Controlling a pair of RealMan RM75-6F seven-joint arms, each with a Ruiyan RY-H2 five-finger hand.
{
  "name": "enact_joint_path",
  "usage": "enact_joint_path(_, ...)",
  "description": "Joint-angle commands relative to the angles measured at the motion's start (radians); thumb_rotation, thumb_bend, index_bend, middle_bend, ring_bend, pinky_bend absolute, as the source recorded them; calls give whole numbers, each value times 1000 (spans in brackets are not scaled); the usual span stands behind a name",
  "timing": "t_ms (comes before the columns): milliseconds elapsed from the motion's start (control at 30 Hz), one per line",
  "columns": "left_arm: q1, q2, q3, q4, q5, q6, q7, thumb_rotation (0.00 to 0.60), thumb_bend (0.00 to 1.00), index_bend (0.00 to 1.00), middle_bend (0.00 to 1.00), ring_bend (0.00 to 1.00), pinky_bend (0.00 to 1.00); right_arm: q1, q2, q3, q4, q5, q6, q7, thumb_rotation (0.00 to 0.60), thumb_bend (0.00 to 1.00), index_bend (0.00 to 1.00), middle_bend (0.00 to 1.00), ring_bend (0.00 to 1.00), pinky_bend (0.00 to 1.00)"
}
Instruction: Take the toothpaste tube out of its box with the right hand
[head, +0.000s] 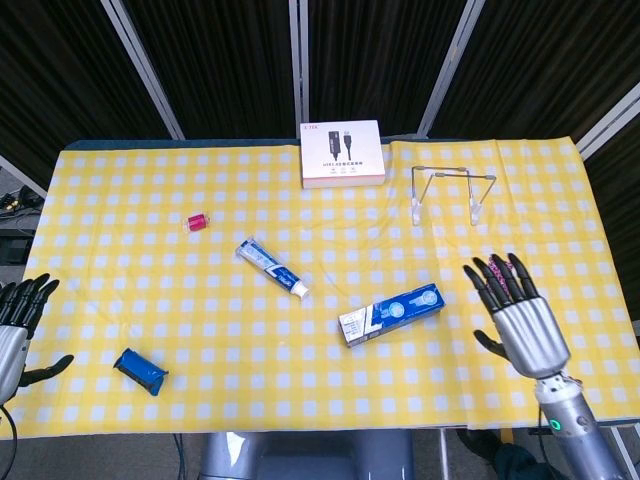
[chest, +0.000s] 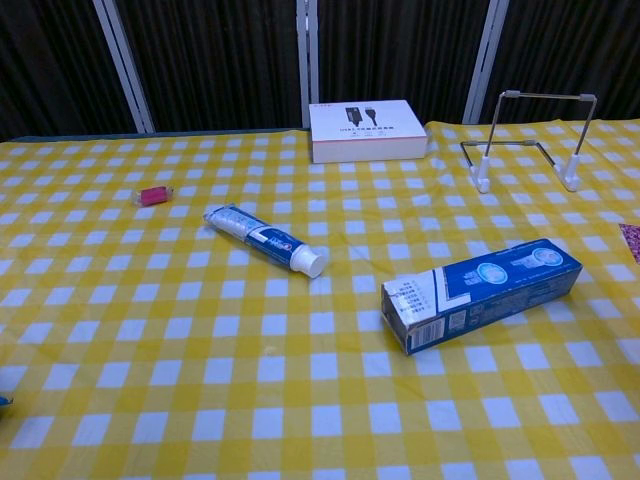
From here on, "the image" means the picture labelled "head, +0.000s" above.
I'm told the blue white toothpaste box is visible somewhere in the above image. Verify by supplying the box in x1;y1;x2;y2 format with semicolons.
338;283;446;348

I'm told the purple patterned packet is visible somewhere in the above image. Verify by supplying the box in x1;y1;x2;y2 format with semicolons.
486;253;522;302

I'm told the white screen frame post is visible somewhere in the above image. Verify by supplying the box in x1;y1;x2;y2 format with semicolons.
0;153;49;199
574;82;640;161
288;0;311;139
99;0;187;141
416;0;487;138

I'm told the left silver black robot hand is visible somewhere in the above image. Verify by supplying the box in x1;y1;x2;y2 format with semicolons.
0;272;75;407

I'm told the grey robot torso base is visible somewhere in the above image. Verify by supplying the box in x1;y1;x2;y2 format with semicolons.
198;429;417;480

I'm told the white cable product box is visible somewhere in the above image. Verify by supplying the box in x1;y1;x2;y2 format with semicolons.
300;119;387;190

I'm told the blue white toothpaste tube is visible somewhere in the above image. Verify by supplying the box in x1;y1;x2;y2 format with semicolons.
235;238;310;300

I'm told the blue snack packet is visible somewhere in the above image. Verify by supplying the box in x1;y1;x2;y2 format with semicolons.
113;347;170;397

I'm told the yellow white checkered tablecloth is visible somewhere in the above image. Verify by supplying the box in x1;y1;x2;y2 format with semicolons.
8;133;640;442

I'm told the black pleated screen panel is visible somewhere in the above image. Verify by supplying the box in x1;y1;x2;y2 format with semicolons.
308;0;472;137
0;0;172;176
428;0;640;143
121;0;300;141

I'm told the black cable tangle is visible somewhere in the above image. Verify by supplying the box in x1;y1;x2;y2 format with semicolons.
0;184;47;269

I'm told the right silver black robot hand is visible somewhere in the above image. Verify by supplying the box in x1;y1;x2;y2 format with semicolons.
462;252;572;381

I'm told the metal wire stand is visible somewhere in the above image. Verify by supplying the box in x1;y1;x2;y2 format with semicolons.
410;164;498;227

